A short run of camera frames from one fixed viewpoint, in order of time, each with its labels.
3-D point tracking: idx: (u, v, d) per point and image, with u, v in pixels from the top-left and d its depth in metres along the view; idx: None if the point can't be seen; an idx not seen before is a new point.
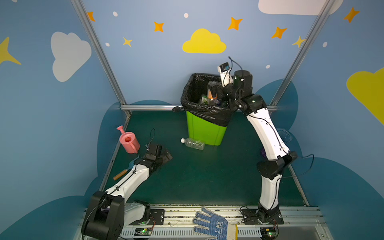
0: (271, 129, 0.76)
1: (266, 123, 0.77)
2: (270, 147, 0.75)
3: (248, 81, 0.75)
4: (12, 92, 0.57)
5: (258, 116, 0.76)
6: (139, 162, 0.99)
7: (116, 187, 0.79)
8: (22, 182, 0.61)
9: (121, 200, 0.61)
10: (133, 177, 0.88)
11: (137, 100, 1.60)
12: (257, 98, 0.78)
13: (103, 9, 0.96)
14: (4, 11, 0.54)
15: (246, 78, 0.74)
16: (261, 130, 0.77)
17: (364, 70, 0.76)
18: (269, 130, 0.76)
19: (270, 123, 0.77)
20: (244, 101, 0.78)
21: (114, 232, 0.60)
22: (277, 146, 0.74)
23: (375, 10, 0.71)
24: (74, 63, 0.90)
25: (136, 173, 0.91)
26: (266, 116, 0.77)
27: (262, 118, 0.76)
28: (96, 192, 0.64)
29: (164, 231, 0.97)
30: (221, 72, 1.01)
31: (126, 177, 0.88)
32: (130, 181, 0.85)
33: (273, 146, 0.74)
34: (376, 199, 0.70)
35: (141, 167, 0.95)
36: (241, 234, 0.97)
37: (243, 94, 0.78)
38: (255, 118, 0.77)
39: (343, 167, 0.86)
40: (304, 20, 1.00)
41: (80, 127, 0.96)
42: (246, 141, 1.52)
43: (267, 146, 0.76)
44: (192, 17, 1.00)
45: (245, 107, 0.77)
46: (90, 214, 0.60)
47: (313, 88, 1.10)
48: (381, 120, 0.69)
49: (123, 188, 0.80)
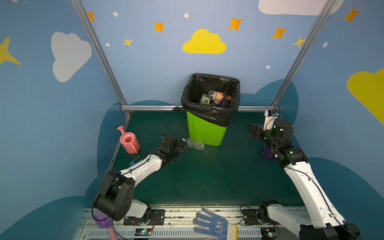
0: (316, 186, 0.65)
1: (308, 179, 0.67)
2: (315, 210, 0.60)
3: (287, 131, 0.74)
4: (13, 92, 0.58)
5: (297, 168, 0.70)
6: (154, 152, 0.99)
7: (129, 170, 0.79)
8: (23, 181, 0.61)
9: (132, 182, 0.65)
10: (146, 165, 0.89)
11: (137, 100, 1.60)
12: (297, 149, 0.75)
13: (103, 9, 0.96)
14: (4, 11, 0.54)
15: (285, 129, 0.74)
16: (301, 186, 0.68)
17: (365, 70, 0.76)
18: (313, 188, 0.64)
19: (314, 179, 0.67)
20: (281, 151, 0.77)
21: (120, 212, 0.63)
22: (325, 210, 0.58)
23: (375, 9, 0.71)
24: (74, 63, 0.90)
25: (149, 161, 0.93)
26: (307, 170, 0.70)
27: (301, 172, 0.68)
28: (111, 171, 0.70)
29: (164, 231, 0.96)
30: (266, 115, 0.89)
31: (139, 163, 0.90)
32: (143, 167, 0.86)
33: (319, 209, 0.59)
34: (376, 199, 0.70)
35: (155, 158, 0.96)
36: (241, 234, 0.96)
37: (281, 143, 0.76)
38: (295, 171, 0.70)
39: (343, 167, 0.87)
40: (305, 20, 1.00)
41: (80, 128, 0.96)
42: (246, 141, 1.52)
43: (312, 209, 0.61)
44: (192, 17, 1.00)
45: (282, 158, 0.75)
46: (102, 189, 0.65)
47: (313, 88, 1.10)
48: (381, 121, 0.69)
49: (135, 172, 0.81)
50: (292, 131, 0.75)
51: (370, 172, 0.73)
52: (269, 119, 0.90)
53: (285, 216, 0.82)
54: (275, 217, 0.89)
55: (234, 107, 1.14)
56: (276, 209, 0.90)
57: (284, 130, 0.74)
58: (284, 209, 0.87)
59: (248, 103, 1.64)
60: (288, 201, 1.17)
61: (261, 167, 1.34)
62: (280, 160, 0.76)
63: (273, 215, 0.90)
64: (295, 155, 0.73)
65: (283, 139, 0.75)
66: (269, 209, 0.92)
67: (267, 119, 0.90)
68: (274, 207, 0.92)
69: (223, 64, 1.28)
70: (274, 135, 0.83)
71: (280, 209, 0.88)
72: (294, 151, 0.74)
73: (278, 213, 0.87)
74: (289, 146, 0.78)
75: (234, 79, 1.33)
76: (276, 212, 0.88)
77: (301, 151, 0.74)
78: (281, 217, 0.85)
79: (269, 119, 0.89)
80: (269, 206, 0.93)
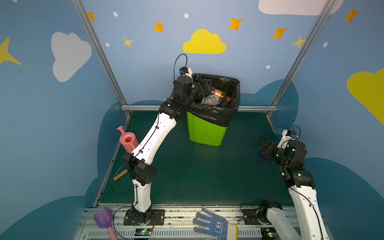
0: (315, 213, 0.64)
1: (309, 204, 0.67)
2: (308, 236, 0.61)
3: (300, 152, 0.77)
4: (14, 93, 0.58)
5: (301, 191, 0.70)
6: (163, 110, 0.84)
7: (139, 150, 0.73)
8: (23, 181, 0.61)
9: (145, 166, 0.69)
10: (157, 133, 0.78)
11: (137, 101, 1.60)
12: (305, 173, 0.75)
13: (103, 9, 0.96)
14: (5, 11, 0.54)
15: (298, 150, 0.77)
16: (300, 209, 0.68)
17: (366, 70, 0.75)
18: (312, 215, 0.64)
19: (315, 206, 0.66)
20: (289, 170, 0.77)
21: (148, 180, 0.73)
22: (317, 239, 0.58)
23: (375, 10, 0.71)
24: (73, 63, 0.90)
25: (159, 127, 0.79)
26: (311, 195, 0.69)
27: (303, 196, 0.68)
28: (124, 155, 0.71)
29: (164, 231, 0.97)
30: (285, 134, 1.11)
31: (149, 133, 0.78)
32: (156, 134, 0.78)
33: (312, 236, 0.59)
34: (376, 200, 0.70)
35: (164, 118, 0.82)
36: (240, 234, 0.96)
37: (291, 163, 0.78)
38: (298, 194, 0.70)
39: (342, 168, 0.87)
40: (305, 20, 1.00)
41: (65, 127, 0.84)
42: (247, 141, 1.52)
43: (306, 233, 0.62)
44: (192, 17, 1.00)
45: (288, 178, 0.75)
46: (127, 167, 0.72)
47: (313, 88, 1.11)
48: (381, 121, 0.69)
49: (147, 148, 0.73)
50: (304, 154, 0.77)
51: (372, 173, 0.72)
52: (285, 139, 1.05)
53: (281, 228, 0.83)
54: (273, 221, 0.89)
55: (234, 107, 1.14)
56: (277, 217, 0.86)
57: (297, 150, 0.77)
58: (283, 219, 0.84)
59: (248, 103, 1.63)
60: (288, 202, 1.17)
61: (261, 167, 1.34)
62: (286, 180, 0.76)
63: (272, 220, 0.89)
64: (303, 180, 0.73)
65: (293, 159, 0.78)
66: (269, 211, 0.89)
67: (284, 138, 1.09)
68: (276, 212, 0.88)
69: (223, 64, 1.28)
70: (285, 154, 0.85)
71: (281, 216, 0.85)
72: (304, 175, 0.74)
73: (276, 220, 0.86)
74: (298, 169, 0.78)
75: (234, 79, 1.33)
76: (275, 220, 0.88)
77: (309, 176, 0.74)
78: (278, 226, 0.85)
79: (285, 138, 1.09)
80: (270, 209, 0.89)
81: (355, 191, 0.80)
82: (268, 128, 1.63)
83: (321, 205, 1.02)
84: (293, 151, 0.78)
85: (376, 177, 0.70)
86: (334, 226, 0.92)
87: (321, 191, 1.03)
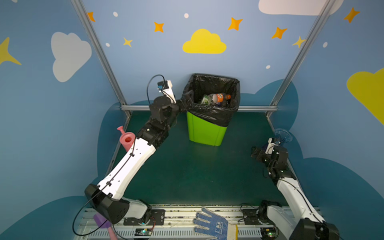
0: (299, 193, 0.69)
1: (293, 188, 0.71)
2: (298, 211, 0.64)
3: (283, 155, 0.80)
4: (14, 93, 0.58)
5: (287, 180, 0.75)
6: (141, 134, 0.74)
7: (107, 182, 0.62)
8: (24, 181, 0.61)
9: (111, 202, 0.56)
10: (131, 162, 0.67)
11: (137, 101, 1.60)
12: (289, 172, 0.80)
13: (103, 9, 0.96)
14: (5, 11, 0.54)
15: (281, 153, 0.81)
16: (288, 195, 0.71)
17: (366, 70, 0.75)
18: (297, 195, 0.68)
19: (299, 189, 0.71)
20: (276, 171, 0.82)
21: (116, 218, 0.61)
22: (306, 210, 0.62)
23: (374, 10, 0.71)
24: (73, 63, 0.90)
25: (134, 155, 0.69)
26: (293, 182, 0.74)
27: (288, 182, 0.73)
28: (88, 187, 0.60)
29: (164, 231, 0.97)
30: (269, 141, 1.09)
31: (122, 161, 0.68)
32: (129, 163, 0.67)
33: (301, 208, 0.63)
34: (376, 200, 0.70)
35: (142, 144, 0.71)
36: (241, 234, 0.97)
37: (277, 165, 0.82)
38: (284, 184, 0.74)
39: (342, 168, 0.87)
40: (305, 20, 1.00)
41: (65, 127, 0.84)
42: (247, 141, 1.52)
43: (296, 211, 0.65)
44: (192, 17, 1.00)
45: (274, 177, 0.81)
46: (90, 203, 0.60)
47: (313, 88, 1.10)
48: (381, 120, 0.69)
49: (117, 181, 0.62)
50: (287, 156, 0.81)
51: (373, 173, 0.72)
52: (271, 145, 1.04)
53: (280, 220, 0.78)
54: (273, 217, 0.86)
55: (234, 107, 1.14)
56: (276, 211, 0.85)
57: (280, 153, 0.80)
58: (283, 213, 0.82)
59: (248, 103, 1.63)
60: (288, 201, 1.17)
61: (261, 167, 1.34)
62: (273, 179, 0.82)
63: (271, 216, 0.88)
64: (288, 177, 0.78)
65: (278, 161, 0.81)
66: (269, 208, 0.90)
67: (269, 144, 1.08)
68: (274, 208, 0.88)
69: (223, 64, 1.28)
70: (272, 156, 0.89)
71: (280, 211, 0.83)
72: (287, 173, 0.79)
73: (275, 214, 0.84)
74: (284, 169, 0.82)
75: (234, 79, 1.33)
76: (274, 214, 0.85)
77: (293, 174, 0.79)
78: (277, 218, 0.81)
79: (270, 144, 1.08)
80: (270, 206, 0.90)
81: (355, 191, 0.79)
82: (268, 128, 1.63)
83: (321, 205, 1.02)
84: (277, 154, 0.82)
85: (376, 177, 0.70)
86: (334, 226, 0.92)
87: (320, 191, 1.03)
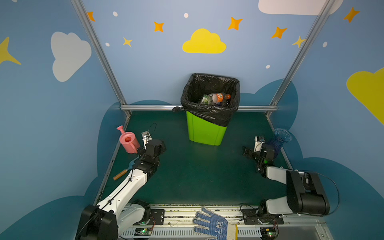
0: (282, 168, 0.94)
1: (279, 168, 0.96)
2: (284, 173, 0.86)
3: (270, 154, 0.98)
4: (14, 93, 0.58)
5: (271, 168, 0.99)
6: (136, 167, 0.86)
7: (108, 200, 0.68)
8: (24, 181, 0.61)
9: (114, 216, 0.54)
10: (129, 186, 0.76)
11: (137, 100, 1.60)
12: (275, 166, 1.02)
13: (103, 9, 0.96)
14: (5, 11, 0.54)
15: (269, 152, 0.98)
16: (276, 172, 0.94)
17: (366, 70, 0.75)
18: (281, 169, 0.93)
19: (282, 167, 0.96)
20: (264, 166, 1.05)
21: None
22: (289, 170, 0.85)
23: (374, 10, 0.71)
24: (73, 63, 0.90)
25: (132, 181, 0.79)
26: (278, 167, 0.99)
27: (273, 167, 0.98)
28: (88, 206, 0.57)
29: (164, 231, 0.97)
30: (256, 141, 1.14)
31: (120, 186, 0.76)
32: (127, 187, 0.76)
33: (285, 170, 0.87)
34: (376, 200, 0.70)
35: (138, 173, 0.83)
36: (241, 234, 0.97)
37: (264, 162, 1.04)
38: (271, 171, 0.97)
39: (342, 168, 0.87)
40: (305, 20, 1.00)
41: (65, 127, 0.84)
42: (246, 141, 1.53)
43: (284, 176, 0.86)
44: (192, 17, 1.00)
45: (262, 172, 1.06)
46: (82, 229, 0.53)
47: (313, 88, 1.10)
48: (381, 120, 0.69)
49: (117, 200, 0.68)
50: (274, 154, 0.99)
51: (373, 174, 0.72)
52: (258, 144, 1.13)
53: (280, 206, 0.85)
54: (273, 209, 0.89)
55: (234, 107, 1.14)
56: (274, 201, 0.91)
57: (267, 152, 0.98)
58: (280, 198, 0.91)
59: (248, 103, 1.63)
60: None
61: None
62: (262, 173, 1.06)
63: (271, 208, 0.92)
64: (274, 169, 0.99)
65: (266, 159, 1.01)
66: (268, 203, 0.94)
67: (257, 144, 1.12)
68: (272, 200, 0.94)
69: (223, 64, 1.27)
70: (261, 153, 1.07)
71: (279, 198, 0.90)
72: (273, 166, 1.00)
73: (274, 203, 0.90)
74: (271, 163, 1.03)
75: (234, 79, 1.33)
76: (274, 204, 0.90)
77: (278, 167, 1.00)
78: (278, 203, 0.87)
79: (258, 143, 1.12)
80: (269, 200, 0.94)
81: (355, 191, 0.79)
82: (268, 128, 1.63)
83: None
84: (265, 153, 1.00)
85: (376, 177, 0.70)
86: (334, 226, 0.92)
87: None
